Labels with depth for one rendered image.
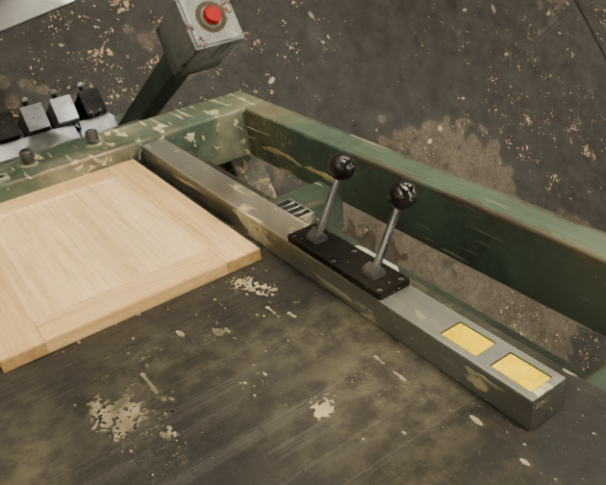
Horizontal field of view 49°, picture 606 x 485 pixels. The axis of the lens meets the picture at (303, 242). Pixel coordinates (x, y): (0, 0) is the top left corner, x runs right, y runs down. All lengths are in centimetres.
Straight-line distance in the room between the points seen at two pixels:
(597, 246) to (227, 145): 84
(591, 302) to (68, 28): 193
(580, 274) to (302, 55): 193
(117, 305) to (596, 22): 323
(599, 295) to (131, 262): 64
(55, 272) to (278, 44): 177
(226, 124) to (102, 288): 60
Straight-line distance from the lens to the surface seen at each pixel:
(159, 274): 96
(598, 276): 89
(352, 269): 84
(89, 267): 103
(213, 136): 144
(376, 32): 289
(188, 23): 147
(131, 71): 241
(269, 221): 99
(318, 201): 120
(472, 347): 73
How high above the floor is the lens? 220
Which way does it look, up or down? 63 degrees down
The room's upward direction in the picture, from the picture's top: 73 degrees clockwise
